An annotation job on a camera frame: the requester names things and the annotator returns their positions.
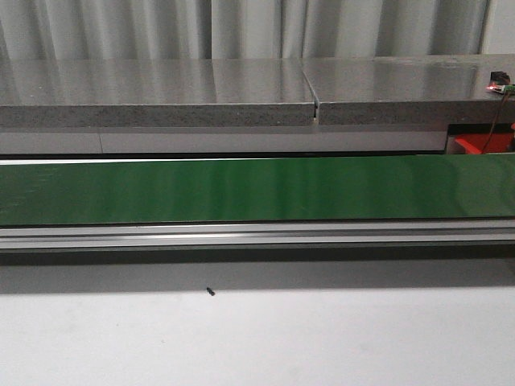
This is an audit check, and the grey curtain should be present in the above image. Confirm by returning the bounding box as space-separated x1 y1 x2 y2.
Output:
0 0 515 61

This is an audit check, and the grey granite counter slab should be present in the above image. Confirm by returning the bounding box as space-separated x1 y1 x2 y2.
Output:
1 54 514 128

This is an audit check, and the green conveyor belt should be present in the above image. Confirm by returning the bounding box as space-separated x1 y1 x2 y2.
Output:
1 154 514 227

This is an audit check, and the small green circuit board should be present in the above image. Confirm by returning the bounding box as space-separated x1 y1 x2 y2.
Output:
487 71 514 95

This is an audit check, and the red tray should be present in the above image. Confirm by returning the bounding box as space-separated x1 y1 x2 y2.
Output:
455 133 514 154

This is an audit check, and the red and black wire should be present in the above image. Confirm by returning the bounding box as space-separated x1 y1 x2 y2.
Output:
482 90 514 155

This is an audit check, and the aluminium conveyor frame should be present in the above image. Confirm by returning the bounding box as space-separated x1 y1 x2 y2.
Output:
1 219 514 251

